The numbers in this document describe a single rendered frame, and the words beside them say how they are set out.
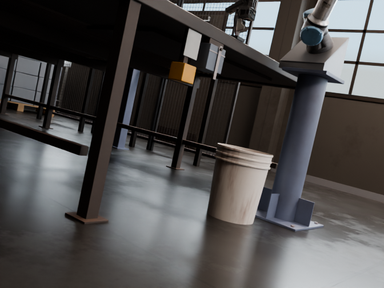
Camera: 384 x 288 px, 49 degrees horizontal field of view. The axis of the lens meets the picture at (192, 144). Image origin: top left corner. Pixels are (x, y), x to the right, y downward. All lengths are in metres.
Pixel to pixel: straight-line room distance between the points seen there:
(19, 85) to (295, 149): 5.48
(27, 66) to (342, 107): 4.77
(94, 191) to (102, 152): 0.15
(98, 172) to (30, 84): 5.69
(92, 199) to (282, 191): 1.19
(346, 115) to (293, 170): 3.00
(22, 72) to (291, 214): 5.54
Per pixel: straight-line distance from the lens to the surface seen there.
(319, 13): 2.30
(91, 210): 1.67
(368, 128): 5.28
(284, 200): 2.46
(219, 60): 2.07
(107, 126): 1.62
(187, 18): 1.88
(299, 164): 2.45
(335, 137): 5.39
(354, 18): 5.64
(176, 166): 3.71
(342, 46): 2.56
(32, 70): 7.25
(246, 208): 2.14
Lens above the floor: 0.47
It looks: 3 degrees down
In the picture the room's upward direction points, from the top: 12 degrees clockwise
